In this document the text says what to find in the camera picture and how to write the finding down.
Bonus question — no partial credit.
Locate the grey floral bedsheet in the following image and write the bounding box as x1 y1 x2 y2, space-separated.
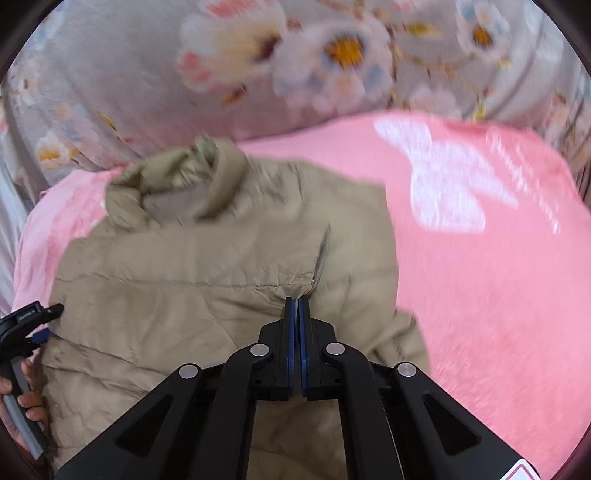
0 0 591 185

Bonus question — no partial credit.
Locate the khaki puffer jacket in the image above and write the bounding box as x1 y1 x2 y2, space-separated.
39 136 431 476

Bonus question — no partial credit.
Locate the white crinkled sheet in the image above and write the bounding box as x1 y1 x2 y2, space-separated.
0 157 31 319

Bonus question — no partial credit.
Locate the pink blanket with white print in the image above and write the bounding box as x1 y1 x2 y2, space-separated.
11 111 591 480

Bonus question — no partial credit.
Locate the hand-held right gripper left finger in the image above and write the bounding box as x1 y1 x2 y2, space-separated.
54 296 298 480

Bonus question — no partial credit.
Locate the person's left hand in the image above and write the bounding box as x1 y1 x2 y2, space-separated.
0 359 48 457

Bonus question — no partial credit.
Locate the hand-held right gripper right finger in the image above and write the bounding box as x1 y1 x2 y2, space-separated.
298 296 542 480

